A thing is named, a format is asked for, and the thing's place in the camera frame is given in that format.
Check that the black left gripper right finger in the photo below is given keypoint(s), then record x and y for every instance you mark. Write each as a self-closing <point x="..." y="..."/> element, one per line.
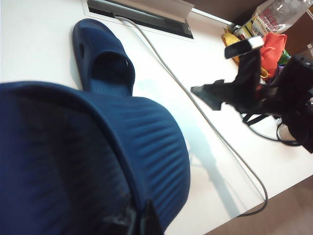
<point x="152" y="220"/>

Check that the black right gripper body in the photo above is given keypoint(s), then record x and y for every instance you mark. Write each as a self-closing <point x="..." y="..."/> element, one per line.
<point x="288" y="93"/>

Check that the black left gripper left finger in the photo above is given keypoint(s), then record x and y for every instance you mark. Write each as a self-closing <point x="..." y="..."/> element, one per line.
<point x="124" y="222"/>

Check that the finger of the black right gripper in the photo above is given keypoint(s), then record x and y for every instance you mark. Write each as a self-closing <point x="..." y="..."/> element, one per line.
<point x="217" y="94"/>

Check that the blue rubber slipper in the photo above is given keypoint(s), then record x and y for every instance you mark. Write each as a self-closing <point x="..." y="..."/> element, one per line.
<point x="97" y="44"/>
<point x="146" y="151"/>

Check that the green cloth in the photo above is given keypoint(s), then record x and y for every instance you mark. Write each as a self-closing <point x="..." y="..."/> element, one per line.
<point x="286" y="56"/>

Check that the orange cloth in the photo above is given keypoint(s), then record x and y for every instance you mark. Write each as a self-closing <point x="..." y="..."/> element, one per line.
<point x="272" y="46"/>

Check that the yellow cloth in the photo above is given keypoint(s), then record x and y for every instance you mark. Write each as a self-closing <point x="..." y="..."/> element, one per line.
<point x="230" y="38"/>

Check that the printed plastic bag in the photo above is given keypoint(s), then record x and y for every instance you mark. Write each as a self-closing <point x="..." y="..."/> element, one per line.
<point x="274" y="14"/>

